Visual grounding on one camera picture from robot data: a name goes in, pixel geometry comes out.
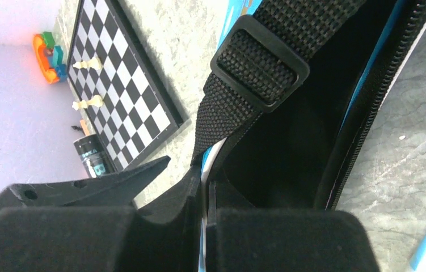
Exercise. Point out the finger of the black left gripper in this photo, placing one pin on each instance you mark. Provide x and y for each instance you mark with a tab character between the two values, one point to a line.
85	187

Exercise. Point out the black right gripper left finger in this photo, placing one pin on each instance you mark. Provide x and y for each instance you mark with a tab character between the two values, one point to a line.
161	236

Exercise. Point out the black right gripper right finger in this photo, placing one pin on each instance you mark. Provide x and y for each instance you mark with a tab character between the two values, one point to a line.
239	237

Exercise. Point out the black shuttlecock tube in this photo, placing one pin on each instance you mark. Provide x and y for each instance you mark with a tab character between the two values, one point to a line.
93	156

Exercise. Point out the blue racket bag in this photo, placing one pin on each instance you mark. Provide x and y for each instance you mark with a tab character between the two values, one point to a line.
294	89

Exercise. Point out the black white chessboard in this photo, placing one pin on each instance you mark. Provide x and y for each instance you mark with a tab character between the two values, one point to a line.
137	114

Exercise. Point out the cream chess piece front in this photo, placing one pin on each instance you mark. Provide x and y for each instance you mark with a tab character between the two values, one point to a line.
95	101

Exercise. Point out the cream chess piece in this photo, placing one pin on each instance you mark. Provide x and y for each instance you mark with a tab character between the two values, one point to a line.
94	63
95	101

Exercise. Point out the cream chess piece back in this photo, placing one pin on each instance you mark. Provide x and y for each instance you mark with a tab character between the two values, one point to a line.
94	63

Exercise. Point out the teal toy blocks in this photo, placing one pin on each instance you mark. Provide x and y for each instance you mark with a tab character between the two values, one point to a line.
54	54

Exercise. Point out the small tan stick handle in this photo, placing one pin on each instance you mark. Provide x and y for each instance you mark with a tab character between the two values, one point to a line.
82	127

